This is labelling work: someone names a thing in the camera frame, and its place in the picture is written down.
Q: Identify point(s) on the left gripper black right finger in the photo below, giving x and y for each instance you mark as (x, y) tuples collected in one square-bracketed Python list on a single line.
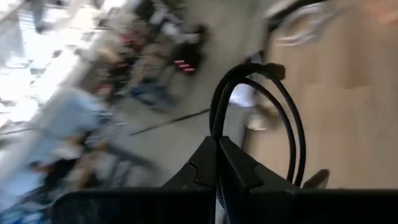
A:
[(242, 186)]

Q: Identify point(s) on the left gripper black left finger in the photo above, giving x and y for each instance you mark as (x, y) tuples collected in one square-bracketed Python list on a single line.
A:
[(202, 174)]

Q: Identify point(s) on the black computer tower with lights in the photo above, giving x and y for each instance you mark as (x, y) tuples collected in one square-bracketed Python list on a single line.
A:
[(189, 54)]

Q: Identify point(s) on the person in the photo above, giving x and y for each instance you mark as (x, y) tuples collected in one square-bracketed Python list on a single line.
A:
[(149, 59), (68, 115)]

